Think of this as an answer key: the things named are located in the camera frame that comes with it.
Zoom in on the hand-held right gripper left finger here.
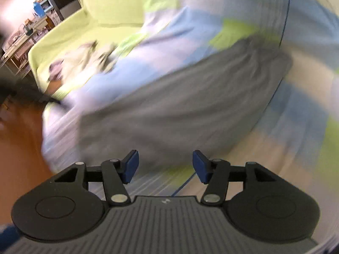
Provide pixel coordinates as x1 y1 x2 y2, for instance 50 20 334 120
54 150 140 207

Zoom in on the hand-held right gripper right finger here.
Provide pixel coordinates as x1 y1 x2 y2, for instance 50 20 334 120
192 150 276 207

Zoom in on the grey garment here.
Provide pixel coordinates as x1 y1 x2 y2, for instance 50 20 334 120
78 35 293 170

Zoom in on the white dining table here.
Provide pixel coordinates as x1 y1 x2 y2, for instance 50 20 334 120
0 26 36 72

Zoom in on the brown garment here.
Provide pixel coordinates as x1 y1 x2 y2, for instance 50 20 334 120
47 81 64 95

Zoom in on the purple garment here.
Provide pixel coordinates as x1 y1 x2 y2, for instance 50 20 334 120
48 60 65 82

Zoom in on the beige garment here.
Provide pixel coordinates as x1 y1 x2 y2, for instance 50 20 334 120
63 41 119 75

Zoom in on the blue water container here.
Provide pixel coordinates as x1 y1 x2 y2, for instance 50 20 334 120
32 1 45 17

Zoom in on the green covered sofa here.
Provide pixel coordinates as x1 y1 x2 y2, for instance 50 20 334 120
27 0 150 99

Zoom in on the plaid blanket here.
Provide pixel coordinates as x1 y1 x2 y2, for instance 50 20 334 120
41 0 339 254

